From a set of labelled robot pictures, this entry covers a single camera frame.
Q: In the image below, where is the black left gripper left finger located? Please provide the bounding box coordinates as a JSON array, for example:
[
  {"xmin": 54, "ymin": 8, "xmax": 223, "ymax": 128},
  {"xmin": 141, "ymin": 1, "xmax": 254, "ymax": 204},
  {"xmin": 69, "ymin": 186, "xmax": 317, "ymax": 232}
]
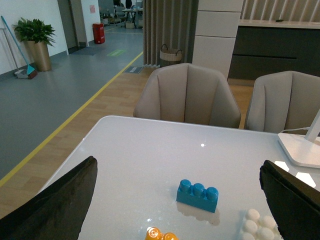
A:
[{"xmin": 0, "ymin": 156, "xmax": 98, "ymax": 240}]

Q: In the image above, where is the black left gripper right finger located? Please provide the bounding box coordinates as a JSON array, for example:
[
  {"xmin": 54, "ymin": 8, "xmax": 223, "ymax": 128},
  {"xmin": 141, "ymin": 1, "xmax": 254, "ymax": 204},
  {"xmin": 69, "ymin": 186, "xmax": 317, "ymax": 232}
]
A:
[{"xmin": 259, "ymin": 160, "xmax": 320, "ymax": 240}]

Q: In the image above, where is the yellow two-stud block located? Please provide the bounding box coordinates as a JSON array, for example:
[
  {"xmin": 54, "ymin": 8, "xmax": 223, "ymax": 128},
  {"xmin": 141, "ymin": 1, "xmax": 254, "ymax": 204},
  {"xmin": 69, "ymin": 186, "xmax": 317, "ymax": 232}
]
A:
[{"xmin": 144, "ymin": 226, "xmax": 179, "ymax": 240}]

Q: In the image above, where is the white studded base block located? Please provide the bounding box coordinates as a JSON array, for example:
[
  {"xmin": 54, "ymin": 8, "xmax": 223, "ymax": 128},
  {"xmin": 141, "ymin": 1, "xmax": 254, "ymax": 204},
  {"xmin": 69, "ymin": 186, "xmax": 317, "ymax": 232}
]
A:
[{"xmin": 238, "ymin": 208, "xmax": 283, "ymax": 240}]

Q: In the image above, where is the blue three-stud block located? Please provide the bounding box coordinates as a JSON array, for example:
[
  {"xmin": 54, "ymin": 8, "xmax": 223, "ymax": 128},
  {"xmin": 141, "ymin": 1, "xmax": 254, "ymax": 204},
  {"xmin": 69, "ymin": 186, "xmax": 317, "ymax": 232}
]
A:
[{"xmin": 176, "ymin": 179, "xmax": 219, "ymax": 213}]

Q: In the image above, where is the beige chair right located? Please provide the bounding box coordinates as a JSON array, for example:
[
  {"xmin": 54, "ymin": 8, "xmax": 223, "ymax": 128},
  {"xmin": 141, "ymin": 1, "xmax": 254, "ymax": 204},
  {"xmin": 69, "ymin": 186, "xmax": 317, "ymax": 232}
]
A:
[{"xmin": 244, "ymin": 71, "xmax": 320, "ymax": 135}]

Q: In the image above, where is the beige chair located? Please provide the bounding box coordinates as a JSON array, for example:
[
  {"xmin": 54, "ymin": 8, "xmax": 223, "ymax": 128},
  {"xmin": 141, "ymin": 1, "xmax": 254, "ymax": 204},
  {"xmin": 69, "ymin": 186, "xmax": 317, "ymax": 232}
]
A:
[
  {"xmin": 133, "ymin": 63, "xmax": 241, "ymax": 128},
  {"xmin": 244, "ymin": 71, "xmax": 320, "ymax": 135}
]

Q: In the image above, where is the teal broom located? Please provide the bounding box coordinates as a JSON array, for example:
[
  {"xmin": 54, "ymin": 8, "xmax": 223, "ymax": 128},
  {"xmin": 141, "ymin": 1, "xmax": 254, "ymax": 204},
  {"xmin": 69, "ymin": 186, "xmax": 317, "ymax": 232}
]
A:
[{"xmin": 0, "ymin": 15, "xmax": 38, "ymax": 80}]

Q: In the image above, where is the beige chair left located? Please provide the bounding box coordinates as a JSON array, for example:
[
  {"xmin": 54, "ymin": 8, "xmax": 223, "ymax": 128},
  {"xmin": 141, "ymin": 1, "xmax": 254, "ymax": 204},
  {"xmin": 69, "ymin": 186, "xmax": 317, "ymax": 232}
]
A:
[{"xmin": 133, "ymin": 63, "xmax": 241, "ymax": 128}]

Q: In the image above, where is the gold plant pot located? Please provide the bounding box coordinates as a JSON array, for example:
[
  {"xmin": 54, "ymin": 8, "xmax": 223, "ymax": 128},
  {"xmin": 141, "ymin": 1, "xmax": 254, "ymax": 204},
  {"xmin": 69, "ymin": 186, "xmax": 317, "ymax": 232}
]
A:
[{"xmin": 24, "ymin": 40, "xmax": 52, "ymax": 72}]

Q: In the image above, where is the dark kitchen counter cabinet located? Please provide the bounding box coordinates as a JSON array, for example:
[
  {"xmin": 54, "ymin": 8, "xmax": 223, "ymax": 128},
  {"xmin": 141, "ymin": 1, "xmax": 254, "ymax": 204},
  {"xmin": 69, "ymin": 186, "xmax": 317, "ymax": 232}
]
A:
[{"xmin": 228, "ymin": 25, "xmax": 320, "ymax": 80}]

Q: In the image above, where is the green potted plant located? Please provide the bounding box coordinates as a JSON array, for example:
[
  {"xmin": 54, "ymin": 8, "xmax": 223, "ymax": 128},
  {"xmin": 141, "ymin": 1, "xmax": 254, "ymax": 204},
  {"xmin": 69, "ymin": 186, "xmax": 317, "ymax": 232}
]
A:
[{"xmin": 13, "ymin": 18, "xmax": 55, "ymax": 46}]

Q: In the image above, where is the red bin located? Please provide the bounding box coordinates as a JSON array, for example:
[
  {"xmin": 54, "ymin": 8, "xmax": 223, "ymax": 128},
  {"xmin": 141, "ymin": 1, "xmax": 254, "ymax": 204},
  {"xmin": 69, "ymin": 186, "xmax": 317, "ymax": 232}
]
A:
[{"xmin": 92, "ymin": 23, "xmax": 105, "ymax": 44}]

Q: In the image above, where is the woven laundry basket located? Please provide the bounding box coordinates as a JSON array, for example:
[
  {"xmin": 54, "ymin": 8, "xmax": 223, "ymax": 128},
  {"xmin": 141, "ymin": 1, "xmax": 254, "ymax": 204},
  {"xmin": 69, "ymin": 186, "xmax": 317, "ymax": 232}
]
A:
[{"xmin": 159, "ymin": 44, "xmax": 183, "ymax": 67}]

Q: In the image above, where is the white cabinet column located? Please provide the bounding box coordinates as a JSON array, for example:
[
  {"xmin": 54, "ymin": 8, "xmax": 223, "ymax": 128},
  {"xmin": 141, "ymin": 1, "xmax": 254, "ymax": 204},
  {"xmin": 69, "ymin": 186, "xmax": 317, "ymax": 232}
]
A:
[{"xmin": 192, "ymin": 0, "xmax": 243, "ymax": 78}]

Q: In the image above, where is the grey curtain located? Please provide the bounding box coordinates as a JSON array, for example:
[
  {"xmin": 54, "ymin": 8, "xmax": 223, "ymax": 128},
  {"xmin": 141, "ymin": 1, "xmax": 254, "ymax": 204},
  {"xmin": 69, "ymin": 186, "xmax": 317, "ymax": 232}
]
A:
[{"xmin": 142, "ymin": 0, "xmax": 199, "ymax": 66}]

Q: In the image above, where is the white lamp cable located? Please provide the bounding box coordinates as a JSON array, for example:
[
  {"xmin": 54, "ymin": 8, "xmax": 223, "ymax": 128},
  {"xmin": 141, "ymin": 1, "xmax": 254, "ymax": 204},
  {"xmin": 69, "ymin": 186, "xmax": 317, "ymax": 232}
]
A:
[{"xmin": 279, "ymin": 126, "xmax": 311, "ymax": 134}]

